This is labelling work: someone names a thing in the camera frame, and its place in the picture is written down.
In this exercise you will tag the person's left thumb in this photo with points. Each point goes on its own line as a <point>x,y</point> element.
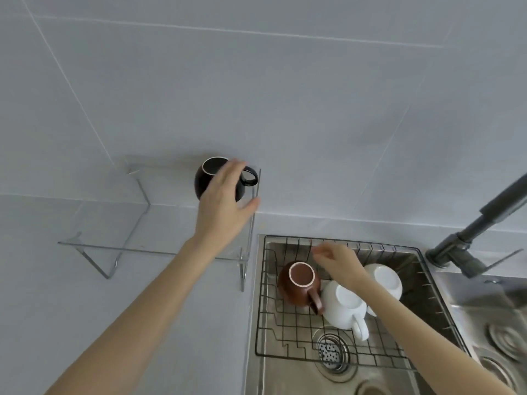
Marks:
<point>249,206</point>

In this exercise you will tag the dark grey faucet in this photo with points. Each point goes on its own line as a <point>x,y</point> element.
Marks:
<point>473,232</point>

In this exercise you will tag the person's left hand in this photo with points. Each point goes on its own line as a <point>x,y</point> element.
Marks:
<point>218,209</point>

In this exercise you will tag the person's right forearm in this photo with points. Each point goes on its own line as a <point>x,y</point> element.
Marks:
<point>428,345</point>

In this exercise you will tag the round steel basin drain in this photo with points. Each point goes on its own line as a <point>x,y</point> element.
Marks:
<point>508,339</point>
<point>500,372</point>

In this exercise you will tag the white ceramic cup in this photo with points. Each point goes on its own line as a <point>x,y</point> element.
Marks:
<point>387,281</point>

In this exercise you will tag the stainless steel sink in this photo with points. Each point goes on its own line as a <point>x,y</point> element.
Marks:
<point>288,378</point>

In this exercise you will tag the clear acrylic shelf stand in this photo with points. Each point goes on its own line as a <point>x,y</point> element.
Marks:
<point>123,226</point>

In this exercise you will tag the person's right fingers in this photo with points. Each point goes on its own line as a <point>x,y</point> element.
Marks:
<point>323,252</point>

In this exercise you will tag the perforated sink drain strainer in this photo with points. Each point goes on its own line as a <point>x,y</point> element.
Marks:
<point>331,351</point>

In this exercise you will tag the brown ceramic mug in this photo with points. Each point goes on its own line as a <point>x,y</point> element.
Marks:
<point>294,290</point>

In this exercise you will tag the person's left forearm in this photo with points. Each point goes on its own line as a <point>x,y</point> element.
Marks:
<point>140,316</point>

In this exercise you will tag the black round mug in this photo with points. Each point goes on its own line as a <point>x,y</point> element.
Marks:
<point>204,183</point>

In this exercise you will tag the person's right hand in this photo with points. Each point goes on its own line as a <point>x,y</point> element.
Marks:
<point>344,265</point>

